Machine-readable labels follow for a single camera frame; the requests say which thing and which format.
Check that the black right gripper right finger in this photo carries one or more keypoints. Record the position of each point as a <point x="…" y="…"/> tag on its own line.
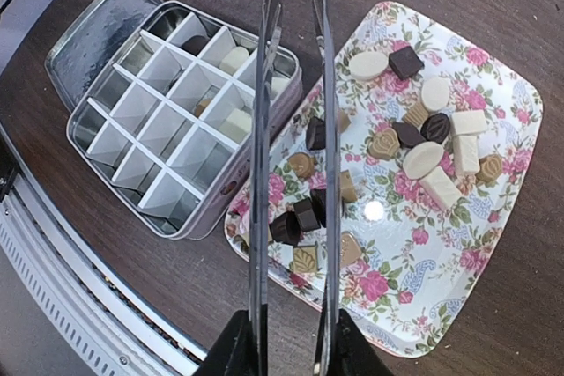
<point x="349" y="354"/>

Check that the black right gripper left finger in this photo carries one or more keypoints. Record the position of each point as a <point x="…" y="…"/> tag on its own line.
<point x="235" y="352"/>

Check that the white bar chocolate second row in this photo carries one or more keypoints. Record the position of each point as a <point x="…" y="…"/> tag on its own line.
<point x="237" y="125"/>

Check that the pink tin box with dividers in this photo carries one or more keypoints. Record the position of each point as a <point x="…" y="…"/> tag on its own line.
<point x="176" y="172"/>

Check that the tan chocolate second row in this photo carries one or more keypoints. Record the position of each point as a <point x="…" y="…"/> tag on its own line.
<point x="201" y="106"/>

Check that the white heart chocolate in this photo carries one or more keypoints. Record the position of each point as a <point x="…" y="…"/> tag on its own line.
<point x="234" y="60"/>

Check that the pink bunny tin lid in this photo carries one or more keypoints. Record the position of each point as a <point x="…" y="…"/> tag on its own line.
<point x="85" y="47"/>

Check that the tan Sweet chocolate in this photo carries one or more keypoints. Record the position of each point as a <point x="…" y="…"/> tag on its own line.
<point x="350" y="250"/>

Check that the white oval chocolate upper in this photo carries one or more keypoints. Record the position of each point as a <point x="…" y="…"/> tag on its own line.
<point x="435" y="94"/>

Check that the white oval chocolate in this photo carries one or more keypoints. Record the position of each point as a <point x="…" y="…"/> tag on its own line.
<point x="435" y="94"/>
<point x="368" y="65"/>

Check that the dark square chocolate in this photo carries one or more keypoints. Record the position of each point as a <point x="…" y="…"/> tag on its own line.
<point x="405" y="63"/>

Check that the floral pink tray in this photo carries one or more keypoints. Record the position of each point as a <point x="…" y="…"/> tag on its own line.
<point x="419" y="264"/>

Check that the front aluminium rail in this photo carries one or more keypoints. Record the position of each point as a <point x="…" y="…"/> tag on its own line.
<point x="111" y="328"/>

